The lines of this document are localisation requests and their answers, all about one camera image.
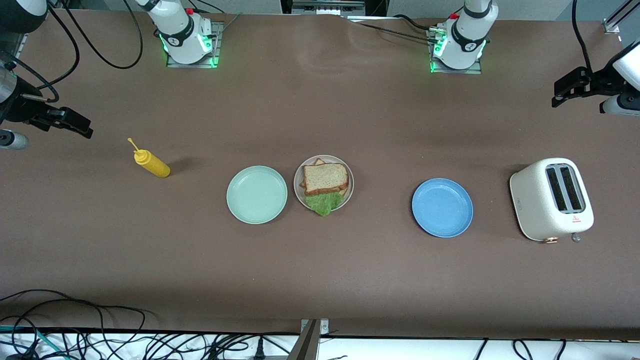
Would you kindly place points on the yellow mustard squeeze bottle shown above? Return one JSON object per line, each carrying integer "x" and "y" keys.
{"x": 156, "y": 167}

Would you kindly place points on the aluminium corner frame profile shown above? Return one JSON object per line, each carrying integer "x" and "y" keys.
{"x": 611, "y": 25}

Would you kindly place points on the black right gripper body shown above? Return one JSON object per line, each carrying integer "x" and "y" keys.
{"x": 20, "y": 109}

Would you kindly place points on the green plate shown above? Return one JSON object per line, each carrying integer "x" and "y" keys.
{"x": 257, "y": 195}

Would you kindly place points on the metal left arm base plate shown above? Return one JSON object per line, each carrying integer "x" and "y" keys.
{"x": 475, "y": 70}

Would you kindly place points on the black power plug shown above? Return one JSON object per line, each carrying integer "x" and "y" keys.
{"x": 259, "y": 351}

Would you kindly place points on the blue plate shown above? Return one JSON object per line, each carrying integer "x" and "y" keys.
{"x": 442, "y": 207}

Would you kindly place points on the beige plate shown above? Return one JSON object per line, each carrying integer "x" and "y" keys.
{"x": 300, "y": 172}

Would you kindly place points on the black and silver equipment rack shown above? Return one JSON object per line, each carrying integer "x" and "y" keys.
{"x": 327, "y": 6}

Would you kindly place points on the light-crumb bread slice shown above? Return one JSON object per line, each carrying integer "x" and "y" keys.
{"x": 318, "y": 161}

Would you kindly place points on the green lettuce leaf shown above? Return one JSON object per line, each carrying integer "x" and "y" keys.
{"x": 324, "y": 204}

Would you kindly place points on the dark-crumb bread slice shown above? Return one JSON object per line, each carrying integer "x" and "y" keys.
{"x": 325, "y": 177}

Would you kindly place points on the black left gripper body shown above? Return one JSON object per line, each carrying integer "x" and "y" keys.
{"x": 605, "y": 81}

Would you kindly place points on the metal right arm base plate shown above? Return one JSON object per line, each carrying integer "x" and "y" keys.
{"x": 218, "y": 50}

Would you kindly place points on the metal table edge bracket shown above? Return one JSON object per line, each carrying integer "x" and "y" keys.
{"x": 307, "y": 345}

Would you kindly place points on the grey toaster lever knob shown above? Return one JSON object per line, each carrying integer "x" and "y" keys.
{"x": 576, "y": 238}

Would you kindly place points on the white two-slot toaster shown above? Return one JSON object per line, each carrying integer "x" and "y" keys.
{"x": 535, "y": 200}

